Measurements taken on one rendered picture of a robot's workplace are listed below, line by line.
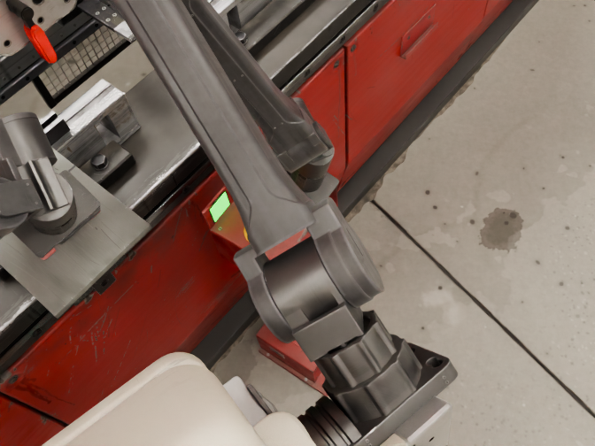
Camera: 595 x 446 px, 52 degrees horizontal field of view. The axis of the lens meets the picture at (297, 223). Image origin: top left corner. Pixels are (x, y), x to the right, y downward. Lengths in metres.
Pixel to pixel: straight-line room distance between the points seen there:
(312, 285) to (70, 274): 0.47
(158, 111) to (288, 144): 0.39
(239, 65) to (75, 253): 0.37
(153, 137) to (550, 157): 1.47
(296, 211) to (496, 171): 1.68
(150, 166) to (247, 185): 0.61
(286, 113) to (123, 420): 0.51
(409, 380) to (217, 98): 0.29
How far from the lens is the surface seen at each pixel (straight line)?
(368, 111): 1.68
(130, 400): 0.46
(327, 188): 1.06
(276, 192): 0.53
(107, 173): 1.10
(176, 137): 1.15
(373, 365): 0.53
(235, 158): 0.53
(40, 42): 0.91
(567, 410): 1.89
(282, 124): 0.84
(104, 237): 0.92
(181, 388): 0.43
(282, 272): 0.53
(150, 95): 1.23
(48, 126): 1.08
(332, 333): 0.53
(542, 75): 2.48
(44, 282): 0.92
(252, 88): 0.79
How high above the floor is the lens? 1.75
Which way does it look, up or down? 60 degrees down
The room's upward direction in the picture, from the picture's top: 9 degrees counter-clockwise
